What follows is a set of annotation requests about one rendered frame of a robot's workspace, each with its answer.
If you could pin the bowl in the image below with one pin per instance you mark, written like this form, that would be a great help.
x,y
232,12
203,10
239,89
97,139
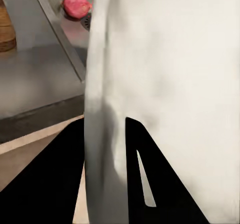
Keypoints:
x,y
174,66

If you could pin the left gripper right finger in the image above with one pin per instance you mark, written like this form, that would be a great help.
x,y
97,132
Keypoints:
x,y
174,204

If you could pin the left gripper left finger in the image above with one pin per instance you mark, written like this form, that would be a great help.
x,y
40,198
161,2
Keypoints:
x,y
46,191

